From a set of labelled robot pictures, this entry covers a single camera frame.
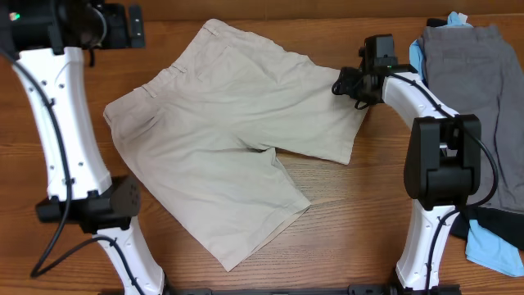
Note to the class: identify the grey shorts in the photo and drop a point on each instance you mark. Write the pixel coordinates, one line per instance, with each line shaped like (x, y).
(483, 102)

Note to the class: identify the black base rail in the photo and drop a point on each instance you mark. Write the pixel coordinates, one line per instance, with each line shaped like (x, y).
(282, 291)

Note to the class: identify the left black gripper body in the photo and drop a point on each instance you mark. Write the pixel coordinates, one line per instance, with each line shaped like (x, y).
(110, 30)

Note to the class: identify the black garment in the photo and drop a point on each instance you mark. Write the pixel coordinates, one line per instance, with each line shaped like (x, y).
(499, 225)

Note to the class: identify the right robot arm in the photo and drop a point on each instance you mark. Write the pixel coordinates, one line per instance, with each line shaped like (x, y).
(442, 166)

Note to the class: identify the beige shorts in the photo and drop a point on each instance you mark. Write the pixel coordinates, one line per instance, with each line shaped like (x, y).
(202, 136)

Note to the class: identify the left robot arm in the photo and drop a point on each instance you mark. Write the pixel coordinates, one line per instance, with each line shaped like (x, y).
(49, 43)

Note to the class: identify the light blue garment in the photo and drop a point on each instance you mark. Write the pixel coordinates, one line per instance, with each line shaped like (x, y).
(475, 71)

